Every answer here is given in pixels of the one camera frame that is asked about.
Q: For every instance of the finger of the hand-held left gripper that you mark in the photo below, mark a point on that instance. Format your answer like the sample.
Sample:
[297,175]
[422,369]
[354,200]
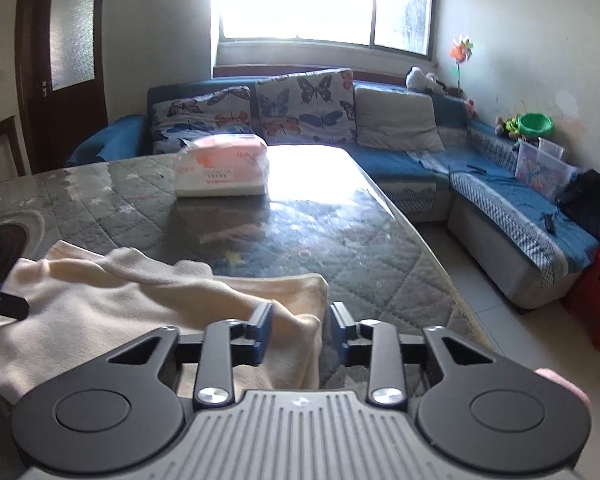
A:
[5,306]

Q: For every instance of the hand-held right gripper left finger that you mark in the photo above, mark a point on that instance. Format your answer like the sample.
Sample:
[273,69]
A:
[264,334]

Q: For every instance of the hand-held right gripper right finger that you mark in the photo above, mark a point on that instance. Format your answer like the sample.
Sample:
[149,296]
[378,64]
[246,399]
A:
[337,334]

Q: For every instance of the cream long-sleeved garment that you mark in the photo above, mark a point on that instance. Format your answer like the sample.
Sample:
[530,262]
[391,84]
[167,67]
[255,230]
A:
[105,310]

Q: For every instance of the person's right hand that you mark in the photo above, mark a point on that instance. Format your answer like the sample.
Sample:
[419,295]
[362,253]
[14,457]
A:
[570,382]

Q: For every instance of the round black induction cooktop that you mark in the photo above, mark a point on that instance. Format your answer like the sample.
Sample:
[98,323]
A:
[2,250]

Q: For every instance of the pink white tissue pack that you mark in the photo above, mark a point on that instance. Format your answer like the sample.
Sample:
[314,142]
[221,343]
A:
[220,167]

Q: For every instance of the dark wooden chair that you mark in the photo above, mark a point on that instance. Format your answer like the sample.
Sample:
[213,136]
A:
[12,130]

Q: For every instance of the dark wooden glass door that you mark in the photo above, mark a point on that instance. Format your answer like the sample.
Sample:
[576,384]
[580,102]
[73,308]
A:
[85,110]

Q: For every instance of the blue grey corner sofa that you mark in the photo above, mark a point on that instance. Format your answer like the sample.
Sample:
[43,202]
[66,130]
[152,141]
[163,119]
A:
[505,200]

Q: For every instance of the butterfly print cushion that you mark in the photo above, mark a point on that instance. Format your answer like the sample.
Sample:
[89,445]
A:
[305,107]
[205,120]

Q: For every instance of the plain grey cushion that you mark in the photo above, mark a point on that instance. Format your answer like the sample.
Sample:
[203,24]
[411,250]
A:
[397,120]

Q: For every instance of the clear printed storage box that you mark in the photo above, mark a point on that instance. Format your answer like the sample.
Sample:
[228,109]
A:
[545,170]

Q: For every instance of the small plush toys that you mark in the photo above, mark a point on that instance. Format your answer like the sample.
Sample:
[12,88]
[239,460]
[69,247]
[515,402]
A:
[507,127]

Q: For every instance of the panda plush toy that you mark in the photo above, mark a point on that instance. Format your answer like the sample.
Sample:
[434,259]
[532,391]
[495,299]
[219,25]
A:
[422,80]

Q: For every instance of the black backpack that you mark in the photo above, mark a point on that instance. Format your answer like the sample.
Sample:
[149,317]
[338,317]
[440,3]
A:
[590,202]

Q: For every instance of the green plastic bowl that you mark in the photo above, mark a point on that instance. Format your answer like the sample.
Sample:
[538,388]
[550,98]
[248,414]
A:
[536,125]

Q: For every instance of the colourful pinwheel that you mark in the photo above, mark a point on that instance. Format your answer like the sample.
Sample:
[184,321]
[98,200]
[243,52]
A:
[461,52]

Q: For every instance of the sliding window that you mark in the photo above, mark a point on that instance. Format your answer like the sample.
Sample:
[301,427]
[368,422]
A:
[320,0]

